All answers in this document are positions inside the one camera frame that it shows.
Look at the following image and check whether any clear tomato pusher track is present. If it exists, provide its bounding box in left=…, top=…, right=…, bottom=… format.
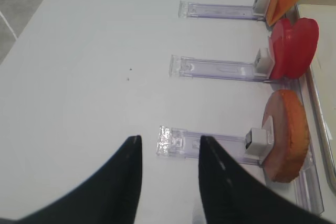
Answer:
left=169, top=48, right=275, bottom=82

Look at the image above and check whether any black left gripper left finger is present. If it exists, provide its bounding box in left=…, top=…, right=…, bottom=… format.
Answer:
left=1, top=135, right=143, bottom=223

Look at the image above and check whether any inner red tomato slice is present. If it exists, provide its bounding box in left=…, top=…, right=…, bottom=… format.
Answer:
left=283, top=18, right=319, bottom=79

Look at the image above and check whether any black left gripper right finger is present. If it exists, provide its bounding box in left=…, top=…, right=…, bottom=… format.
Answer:
left=198, top=147, right=328, bottom=223

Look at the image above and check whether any upright bread slice left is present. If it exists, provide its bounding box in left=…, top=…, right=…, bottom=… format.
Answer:
left=262, top=90, right=310, bottom=183

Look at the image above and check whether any left clear front rail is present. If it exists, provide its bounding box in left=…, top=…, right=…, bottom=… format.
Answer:
left=266, top=0, right=325, bottom=215

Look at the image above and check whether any clear cheese pusher track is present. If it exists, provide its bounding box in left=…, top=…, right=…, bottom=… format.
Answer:
left=178, top=0, right=270, bottom=21

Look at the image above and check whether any clear left bread pusher track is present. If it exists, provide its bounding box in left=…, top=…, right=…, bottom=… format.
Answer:
left=156, top=117, right=275, bottom=166

